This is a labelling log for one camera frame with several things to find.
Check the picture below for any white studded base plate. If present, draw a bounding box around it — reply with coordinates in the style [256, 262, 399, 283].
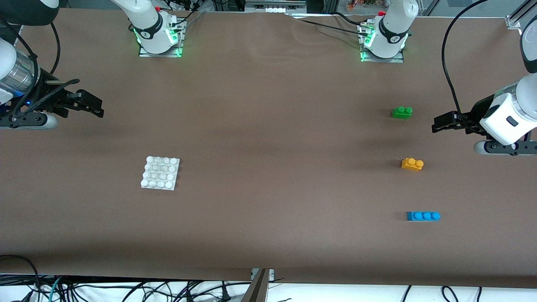
[141, 156, 181, 191]

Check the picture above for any blue three-stud block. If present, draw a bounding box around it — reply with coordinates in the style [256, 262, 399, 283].
[407, 211, 441, 221]

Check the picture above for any brown table cover sheet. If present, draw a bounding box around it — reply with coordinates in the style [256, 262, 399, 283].
[0, 8, 537, 289]

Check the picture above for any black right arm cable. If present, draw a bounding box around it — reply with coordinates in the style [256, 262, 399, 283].
[50, 21, 61, 78]

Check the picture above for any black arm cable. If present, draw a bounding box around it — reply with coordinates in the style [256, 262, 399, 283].
[50, 21, 61, 78]
[442, 0, 491, 126]

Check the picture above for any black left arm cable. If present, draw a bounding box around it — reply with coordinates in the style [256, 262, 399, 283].
[442, 0, 491, 126]

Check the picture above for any black cable on table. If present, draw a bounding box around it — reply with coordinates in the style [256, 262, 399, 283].
[287, 13, 372, 33]

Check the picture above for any black looped floor cable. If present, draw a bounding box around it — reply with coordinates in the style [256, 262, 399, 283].
[0, 255, 41, 302]

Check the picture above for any teal cable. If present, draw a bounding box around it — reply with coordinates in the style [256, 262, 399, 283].
[48, 276, 63, 302]

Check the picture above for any metal table edge bracket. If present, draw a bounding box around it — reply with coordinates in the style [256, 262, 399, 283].
[241, 268, 275, 302]

